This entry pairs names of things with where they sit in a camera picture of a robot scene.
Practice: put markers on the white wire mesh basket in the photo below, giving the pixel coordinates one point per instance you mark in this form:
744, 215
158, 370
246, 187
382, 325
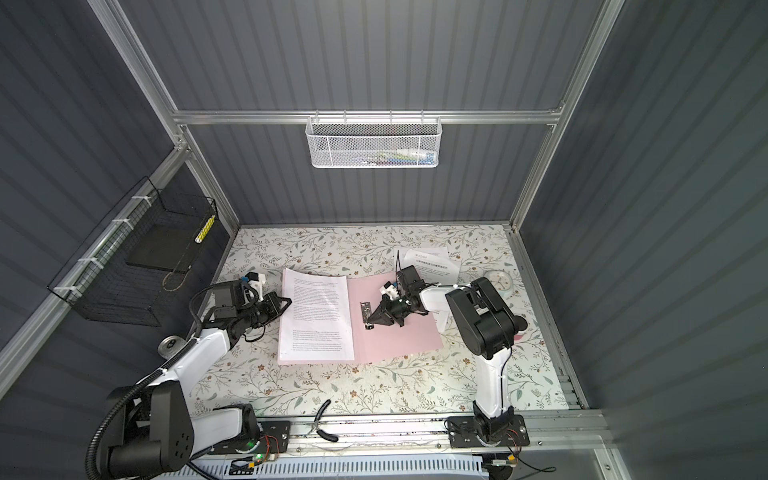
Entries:
333, 145

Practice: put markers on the metal folder clip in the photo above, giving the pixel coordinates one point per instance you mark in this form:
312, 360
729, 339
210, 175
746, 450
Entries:
365, 314

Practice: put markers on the pens in white basket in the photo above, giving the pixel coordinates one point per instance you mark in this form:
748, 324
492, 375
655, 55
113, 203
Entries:
399, 158

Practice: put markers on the printed white paper sheet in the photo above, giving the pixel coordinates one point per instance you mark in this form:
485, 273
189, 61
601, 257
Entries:
316, 328

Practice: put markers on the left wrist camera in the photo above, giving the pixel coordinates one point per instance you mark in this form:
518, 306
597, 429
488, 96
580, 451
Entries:
255, 280

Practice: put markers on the white ventilated cable duct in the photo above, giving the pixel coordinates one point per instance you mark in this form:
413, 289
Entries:
419, 466

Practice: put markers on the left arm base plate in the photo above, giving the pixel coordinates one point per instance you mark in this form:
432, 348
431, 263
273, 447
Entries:
273, 439

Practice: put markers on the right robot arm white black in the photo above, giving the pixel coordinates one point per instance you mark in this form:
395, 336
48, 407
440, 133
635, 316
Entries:
487, 326

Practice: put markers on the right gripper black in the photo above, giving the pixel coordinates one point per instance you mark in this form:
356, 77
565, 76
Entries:
388, 317

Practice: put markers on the yellow marker in basket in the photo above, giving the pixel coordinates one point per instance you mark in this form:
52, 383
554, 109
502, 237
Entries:
205, 229

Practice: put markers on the black pad in basket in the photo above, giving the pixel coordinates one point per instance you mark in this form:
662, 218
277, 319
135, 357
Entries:
165, 248

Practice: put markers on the white paper sheet underneath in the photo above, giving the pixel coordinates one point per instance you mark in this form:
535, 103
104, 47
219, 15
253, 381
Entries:
433, 264

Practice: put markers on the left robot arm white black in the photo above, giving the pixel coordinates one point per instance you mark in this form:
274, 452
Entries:
148, 429

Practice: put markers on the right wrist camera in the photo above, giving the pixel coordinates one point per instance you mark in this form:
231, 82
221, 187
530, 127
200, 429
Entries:
390, 290

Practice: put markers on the black wire mesh basket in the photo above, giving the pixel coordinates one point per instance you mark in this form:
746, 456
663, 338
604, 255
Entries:
134, 272

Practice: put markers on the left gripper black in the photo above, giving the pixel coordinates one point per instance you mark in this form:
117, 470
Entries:
273, 311

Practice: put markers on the white round tape dispenser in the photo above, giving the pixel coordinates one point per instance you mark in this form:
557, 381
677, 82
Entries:
502, 281

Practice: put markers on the silver drink can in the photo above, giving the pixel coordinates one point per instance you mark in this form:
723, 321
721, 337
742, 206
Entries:
170, 346

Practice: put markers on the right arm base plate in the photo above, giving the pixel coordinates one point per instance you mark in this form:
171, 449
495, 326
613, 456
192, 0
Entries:
466, 432

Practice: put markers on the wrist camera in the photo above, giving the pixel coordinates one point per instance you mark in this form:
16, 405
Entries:
390, 290
255, 280

